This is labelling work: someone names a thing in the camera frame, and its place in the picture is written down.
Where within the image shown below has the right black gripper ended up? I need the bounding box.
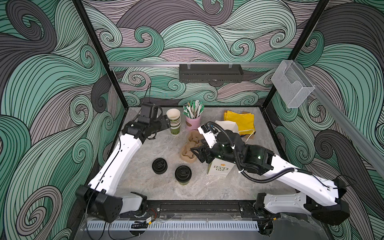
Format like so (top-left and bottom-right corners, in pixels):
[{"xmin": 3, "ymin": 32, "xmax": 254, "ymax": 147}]
[{"xmin": 191, "ymin": 135, "xmax": 245, "ymax": 166}]

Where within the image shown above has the green paper coffee cup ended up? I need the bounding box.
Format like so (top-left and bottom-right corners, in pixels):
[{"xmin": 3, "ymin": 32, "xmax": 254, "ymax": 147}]
[{"xmin": 177, "ymin": 180, "xmax": 190, "ymax": 186}]

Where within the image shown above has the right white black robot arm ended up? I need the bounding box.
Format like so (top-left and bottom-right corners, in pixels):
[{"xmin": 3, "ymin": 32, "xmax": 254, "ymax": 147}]
[{"xmin": 191, "ymin": 122, "xmax": 350, "ymax": 226}]

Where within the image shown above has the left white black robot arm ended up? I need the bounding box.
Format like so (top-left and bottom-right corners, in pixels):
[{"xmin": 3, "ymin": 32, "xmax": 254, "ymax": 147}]
[{"xmin": 76, "ymin": 103, "xmax": 171, "ymax": 223}]

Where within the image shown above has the white paper takeout bag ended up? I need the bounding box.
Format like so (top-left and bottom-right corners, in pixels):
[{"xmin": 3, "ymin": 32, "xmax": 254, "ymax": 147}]
[{"xmin": 208, "ymin": 121, "xmax": 246, "ymax": 177}]

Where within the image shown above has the stack of green paper cups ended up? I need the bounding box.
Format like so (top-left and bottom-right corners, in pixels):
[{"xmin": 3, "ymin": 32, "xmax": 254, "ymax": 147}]
[{"xmin": 167, "ymin": 109, "xmax": 181, "ymax": 135}]

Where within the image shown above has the yellow napkin stack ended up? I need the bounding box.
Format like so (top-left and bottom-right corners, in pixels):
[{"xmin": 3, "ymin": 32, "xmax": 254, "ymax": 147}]
[{"xmin": 224, "ymin": 111, "xmax": 255, "ymax": 135}]

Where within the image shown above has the brown pulp cup carrier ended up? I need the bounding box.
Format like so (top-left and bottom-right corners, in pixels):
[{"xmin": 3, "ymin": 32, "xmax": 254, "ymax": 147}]
[{"xmin": 180, "ymin": 130, "xmax": 204, "ymax": 163}]

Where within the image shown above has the pink cup holder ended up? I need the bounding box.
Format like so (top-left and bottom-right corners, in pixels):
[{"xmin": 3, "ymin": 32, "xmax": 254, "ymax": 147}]
[{"xmin": 186, "ymin": 117, "xmax": 201, "ymax": 132}]

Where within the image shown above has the stack of black cup lids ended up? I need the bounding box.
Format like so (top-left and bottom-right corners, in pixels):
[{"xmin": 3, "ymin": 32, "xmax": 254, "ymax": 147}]
[{"xmin": 152, "ymin": 158, "xmax": 168, "ymax": 175}]

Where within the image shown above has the black wall-mounted tray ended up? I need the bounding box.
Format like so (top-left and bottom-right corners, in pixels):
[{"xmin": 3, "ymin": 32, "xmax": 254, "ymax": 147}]
[{"xmin": 179, "ymin": 65, "xmax": 244, "ymax": 85}]

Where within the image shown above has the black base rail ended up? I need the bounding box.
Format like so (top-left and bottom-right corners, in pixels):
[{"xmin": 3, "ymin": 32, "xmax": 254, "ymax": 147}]
[{"xmin": 80, "ymin": 199, "xmax": 319, "ymax": 220}]

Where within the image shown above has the aluminium rail back wall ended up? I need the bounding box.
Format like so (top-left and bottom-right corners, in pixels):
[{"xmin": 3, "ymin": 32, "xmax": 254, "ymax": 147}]
[{"xmin": 108, "ymin": 61, "xmax": 280, "ymax": 69}]

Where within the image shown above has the aluminium rail wall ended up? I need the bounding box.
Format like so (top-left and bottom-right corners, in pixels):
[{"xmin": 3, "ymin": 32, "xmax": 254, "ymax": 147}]
[
  {"xmin": 297, "ymin": 64, "xmax": 384, "ymax": 177},
  {"xmin": 108, "ymin": 61, "xmax": 280, "ymax": 69}
]

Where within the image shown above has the clear acrylic wall holder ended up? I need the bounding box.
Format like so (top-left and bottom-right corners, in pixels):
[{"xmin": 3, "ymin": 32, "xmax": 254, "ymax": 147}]
[{"xmin": 272, "ymin": 60, "xmax": 315, "ymax": 109}]

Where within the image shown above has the white slotted cable duct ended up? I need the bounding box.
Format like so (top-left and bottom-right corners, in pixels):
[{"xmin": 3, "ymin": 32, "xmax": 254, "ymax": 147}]
[{"xmin": 87, "ymin": 220, "xmax": 259, "ymax": 232}]

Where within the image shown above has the aluminium rail right wall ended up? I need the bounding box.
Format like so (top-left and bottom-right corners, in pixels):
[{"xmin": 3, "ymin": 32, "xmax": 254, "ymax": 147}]
[{"xmin": 297, "ymin": 64, "xmax": 384, "ymax": 177}]

